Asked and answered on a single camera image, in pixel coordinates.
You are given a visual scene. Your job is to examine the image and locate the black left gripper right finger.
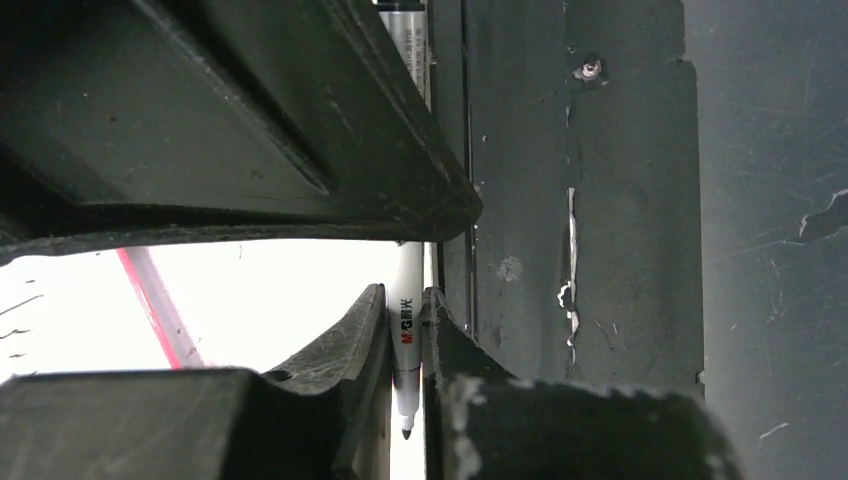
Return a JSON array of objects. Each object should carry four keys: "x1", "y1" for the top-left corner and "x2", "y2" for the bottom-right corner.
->
[{"x1": 422, "y1": 288, "x2": 745, "y2": 479}]

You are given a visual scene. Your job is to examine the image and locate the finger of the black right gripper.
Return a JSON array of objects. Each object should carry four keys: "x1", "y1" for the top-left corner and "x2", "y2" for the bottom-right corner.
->
[{"x1": 1, "y1": 1, "x2": 482, "y2": 263}]

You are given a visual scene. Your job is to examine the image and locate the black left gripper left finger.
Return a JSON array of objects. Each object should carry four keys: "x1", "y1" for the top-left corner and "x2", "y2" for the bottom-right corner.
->
[{"x1": 1, "y1": 284, "x2": 391, "y2": 479}]

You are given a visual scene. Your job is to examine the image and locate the pink framed whiteboard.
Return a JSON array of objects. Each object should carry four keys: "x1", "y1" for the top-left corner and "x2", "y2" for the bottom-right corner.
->
[{"x1": 1, "y1": 240, "x2": 397, "y2": 378}]

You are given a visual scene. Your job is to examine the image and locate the white whiteboard marker black cap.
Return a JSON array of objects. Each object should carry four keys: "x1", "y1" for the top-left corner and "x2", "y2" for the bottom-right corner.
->
[{"x1": 375, "y1": 1, "x2": 430, "y2": 439}]

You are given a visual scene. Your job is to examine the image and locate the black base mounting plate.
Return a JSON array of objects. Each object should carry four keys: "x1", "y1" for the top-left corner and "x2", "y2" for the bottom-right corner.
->
[{"x1": 430, "y1": 1, "x2": 704, "y2": 394}]

